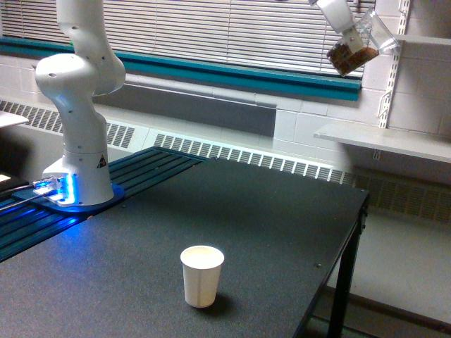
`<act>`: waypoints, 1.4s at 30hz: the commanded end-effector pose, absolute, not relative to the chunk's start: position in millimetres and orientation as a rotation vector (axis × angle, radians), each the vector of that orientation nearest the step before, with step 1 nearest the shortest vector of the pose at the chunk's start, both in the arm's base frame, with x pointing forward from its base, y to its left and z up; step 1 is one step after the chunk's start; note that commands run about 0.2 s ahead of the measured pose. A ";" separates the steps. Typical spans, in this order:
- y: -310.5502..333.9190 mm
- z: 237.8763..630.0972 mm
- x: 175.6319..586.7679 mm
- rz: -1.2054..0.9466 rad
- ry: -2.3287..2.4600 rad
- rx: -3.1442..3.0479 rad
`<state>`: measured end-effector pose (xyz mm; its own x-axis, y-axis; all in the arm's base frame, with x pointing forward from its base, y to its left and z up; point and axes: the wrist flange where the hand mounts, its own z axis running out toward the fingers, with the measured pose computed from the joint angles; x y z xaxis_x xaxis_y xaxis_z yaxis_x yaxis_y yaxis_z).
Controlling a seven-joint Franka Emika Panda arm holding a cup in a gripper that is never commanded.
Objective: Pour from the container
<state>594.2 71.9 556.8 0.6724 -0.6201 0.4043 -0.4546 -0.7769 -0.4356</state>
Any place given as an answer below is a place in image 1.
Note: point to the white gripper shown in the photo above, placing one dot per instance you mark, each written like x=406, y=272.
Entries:
x=341, y=19

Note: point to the clear plastic cup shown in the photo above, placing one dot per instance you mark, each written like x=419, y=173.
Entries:
x=375, y=34

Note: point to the brown nuts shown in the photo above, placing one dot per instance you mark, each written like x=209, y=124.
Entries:
x=345, y=61

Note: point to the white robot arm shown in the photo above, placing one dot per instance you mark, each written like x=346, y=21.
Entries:
x=81, y=177

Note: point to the teal window sill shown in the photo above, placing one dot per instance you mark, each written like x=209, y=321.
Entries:
x=261, y=79

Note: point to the window blinds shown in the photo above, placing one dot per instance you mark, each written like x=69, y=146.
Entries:
x=280, y=35

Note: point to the white baseboard radiator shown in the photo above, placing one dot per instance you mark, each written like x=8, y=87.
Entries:
x=414, y=199

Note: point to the white paper cup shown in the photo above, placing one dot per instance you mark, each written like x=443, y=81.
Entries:
x=201, y=274

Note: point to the black table leg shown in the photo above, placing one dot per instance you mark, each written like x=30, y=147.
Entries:
x=346, y=269

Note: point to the white board at left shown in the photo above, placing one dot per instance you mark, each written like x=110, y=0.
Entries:
x=11, y=119

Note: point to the upper white wall shelf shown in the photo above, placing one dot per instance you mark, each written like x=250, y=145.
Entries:
x=417, y=39

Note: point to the white wall shelf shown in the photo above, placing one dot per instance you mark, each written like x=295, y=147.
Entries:
x=417, y=39
x=403, y=142

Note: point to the white shelf rail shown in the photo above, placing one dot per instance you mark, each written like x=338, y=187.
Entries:
x=385, y=100

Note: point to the lower white wall shelf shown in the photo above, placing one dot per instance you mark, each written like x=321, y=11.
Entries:
x=403, y=142

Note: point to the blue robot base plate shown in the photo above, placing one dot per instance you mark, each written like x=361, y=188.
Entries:
x=50, y=201

